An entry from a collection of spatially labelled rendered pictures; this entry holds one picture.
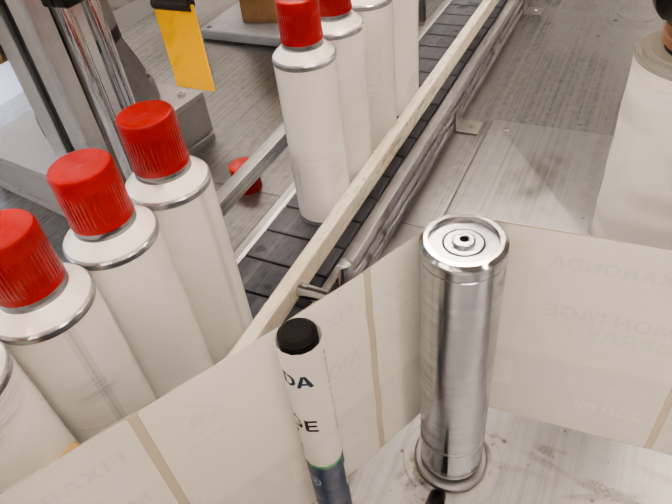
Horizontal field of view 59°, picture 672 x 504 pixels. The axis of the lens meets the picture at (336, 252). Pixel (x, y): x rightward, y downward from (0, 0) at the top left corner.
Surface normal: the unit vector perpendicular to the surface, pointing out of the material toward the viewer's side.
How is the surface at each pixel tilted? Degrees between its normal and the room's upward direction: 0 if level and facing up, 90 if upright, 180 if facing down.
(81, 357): 90
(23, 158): 3
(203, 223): 90
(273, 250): 0
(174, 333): 90
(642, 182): 87
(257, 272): 0
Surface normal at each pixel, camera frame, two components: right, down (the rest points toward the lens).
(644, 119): -0.91, 0.30
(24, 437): 0.93, 0.18
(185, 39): -0.43, 0.64
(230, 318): 0.72, 0.42
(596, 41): -0.10, -0.73
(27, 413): 0.99, 0.00
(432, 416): -0.69, 0.54
